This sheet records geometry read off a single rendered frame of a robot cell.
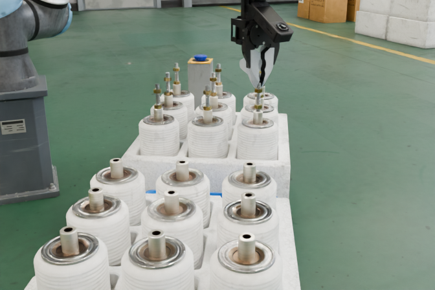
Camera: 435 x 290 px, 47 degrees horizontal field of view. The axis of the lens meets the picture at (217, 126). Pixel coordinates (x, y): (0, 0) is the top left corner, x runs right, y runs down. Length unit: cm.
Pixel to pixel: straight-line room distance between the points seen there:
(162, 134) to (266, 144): 24
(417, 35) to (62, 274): 340
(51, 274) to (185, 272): 17
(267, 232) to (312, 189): 70
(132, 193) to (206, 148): 32
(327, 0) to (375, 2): 83
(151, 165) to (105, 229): 41
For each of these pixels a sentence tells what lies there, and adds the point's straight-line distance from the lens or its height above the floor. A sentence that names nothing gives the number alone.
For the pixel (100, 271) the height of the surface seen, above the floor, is 23.
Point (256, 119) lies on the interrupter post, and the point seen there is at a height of 26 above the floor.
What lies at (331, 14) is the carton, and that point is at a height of 8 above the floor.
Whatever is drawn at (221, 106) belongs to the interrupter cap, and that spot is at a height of 25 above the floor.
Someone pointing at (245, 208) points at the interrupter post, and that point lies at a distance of 76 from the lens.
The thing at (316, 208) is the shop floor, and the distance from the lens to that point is 134.
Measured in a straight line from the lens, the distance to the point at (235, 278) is 64.
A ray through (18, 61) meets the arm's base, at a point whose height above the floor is 37.
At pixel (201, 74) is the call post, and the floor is 28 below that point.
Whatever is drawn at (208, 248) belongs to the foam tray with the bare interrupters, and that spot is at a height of 18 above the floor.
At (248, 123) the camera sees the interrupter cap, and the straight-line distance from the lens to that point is 116.
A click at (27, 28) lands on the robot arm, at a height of 45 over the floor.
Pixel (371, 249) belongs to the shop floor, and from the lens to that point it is 120.
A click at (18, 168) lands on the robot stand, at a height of 9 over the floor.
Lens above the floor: 62
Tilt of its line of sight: 19 degrees down
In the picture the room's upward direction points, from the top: straight up
